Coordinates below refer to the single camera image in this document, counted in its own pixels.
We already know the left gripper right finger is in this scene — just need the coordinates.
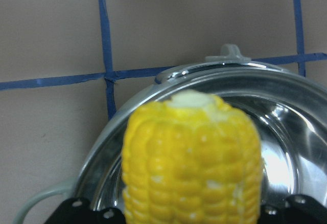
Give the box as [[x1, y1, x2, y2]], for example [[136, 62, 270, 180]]
[[260, 194, 326, 224]]

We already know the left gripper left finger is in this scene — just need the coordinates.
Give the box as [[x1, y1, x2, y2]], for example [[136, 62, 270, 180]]
[[45, 197, 125, 224]]

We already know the yellow corn cob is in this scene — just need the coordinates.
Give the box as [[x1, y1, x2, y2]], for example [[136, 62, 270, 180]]
[[122, 90, 263, 223]]

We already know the pale green cooking pot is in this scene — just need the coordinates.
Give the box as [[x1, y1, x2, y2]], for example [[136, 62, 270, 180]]
[[14, 44, 326, 223]]

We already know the brown paper table cover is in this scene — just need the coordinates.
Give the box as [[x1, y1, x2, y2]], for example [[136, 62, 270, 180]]
[[0, 0, 327, 224]]

